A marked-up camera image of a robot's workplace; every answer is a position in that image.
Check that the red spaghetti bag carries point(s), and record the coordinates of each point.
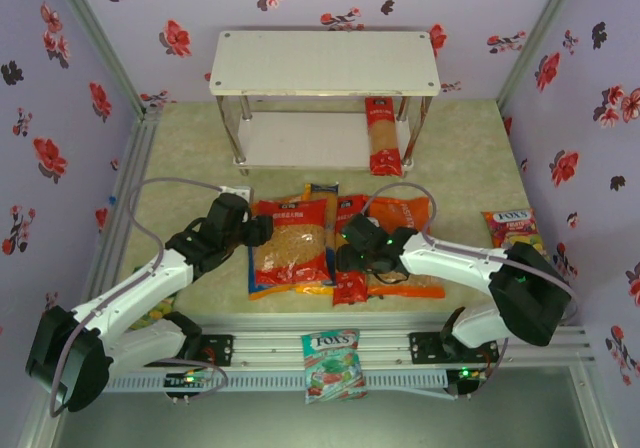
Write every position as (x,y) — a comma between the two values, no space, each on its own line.
(350,288)
(382,138)

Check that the orange macaroni bag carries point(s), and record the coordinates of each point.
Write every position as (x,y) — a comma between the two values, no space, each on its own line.
(400,208)

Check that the blue spaghetti bag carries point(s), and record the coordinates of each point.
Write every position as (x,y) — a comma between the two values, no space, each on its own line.
(322,193)

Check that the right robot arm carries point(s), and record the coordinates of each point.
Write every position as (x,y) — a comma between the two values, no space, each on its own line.
(450,258)

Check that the white two-tier shelf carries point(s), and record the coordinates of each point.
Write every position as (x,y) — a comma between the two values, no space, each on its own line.
(325,63)

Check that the large red macaroni bag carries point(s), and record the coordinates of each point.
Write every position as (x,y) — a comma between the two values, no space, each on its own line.
(290,248)

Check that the green marbled table mat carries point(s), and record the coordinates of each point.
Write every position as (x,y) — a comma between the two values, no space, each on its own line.
(200,143)

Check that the green Fox's candy bag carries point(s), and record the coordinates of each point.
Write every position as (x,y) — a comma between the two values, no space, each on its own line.
(334,363)

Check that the green yellow candy bag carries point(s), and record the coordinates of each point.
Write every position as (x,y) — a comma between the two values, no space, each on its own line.
(155,313)

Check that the Fox's fruits candy bag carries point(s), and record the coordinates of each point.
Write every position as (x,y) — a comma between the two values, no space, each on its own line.
(512,228)

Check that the aluminium side rail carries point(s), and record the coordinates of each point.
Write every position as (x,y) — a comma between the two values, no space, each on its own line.
(127,193)

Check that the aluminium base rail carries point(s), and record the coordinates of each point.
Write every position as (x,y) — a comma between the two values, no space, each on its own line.
(270,348)

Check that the aluminium frame post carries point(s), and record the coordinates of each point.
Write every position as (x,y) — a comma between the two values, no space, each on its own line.
(95,33)
(540,33)

